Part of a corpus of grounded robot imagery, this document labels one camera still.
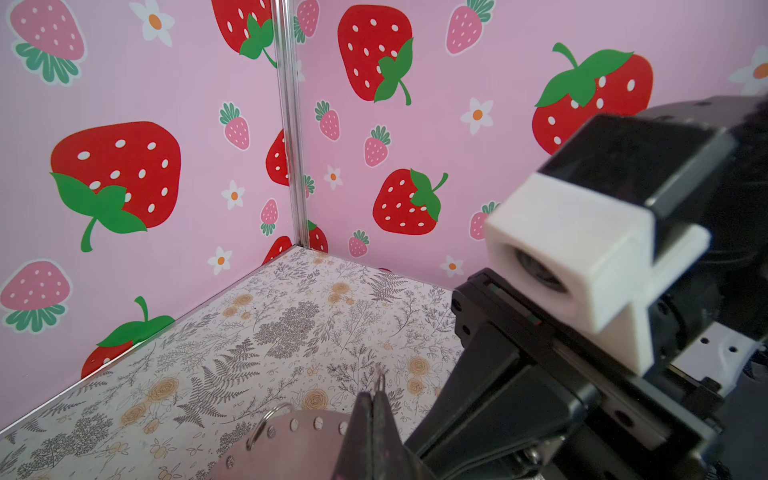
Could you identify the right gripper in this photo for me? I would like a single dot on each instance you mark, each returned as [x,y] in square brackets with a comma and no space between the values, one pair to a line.
[531,396]

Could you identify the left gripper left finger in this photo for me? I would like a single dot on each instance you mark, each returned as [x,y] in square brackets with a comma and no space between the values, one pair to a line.
[355,459]

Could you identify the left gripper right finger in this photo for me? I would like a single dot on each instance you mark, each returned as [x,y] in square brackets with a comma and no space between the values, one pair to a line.
[390,458]

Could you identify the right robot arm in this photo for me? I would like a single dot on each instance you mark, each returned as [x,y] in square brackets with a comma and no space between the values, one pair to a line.
[713,319]

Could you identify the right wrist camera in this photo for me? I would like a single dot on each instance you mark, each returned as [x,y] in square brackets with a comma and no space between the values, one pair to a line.
[608,224]

